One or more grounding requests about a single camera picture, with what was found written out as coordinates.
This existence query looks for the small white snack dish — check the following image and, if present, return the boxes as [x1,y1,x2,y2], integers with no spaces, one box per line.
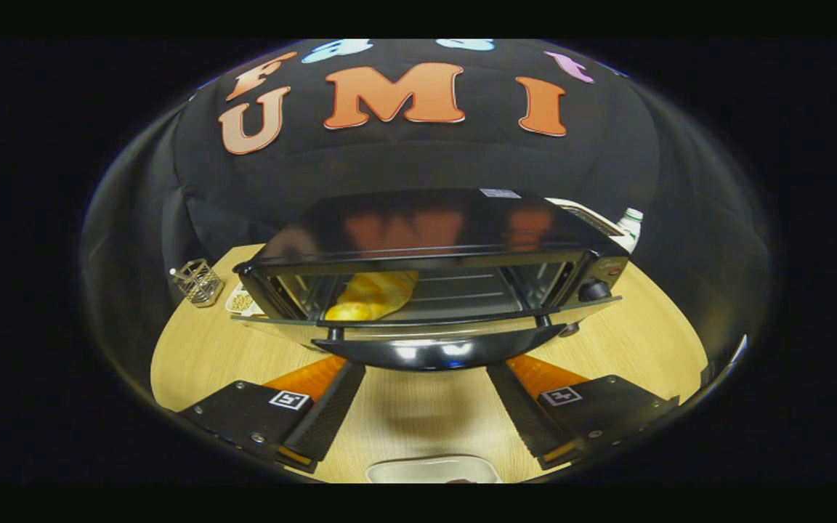
[225,283,263,317]

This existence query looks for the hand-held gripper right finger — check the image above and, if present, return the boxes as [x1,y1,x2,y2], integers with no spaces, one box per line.
[486,354,681,471]

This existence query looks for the white plate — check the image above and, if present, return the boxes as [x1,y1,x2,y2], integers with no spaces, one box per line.
[365,455,503,484]

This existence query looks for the golden croissant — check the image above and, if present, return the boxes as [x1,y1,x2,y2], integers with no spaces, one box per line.
[324,271,419,322]

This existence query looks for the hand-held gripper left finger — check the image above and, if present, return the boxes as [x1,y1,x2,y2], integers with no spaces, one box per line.
[179,354,367,474]

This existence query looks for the metal wire basket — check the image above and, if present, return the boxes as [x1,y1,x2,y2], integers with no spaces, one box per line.
[169,258,225,308]

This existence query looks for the white box appliance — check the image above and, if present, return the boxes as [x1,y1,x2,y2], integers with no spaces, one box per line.
[546,198,626,239]

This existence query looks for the plastic bottle green label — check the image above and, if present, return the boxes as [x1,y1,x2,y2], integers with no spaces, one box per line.
[616,208,643,254]

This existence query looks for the black toaster oven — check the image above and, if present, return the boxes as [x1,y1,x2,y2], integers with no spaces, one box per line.
[232,187,631,371]

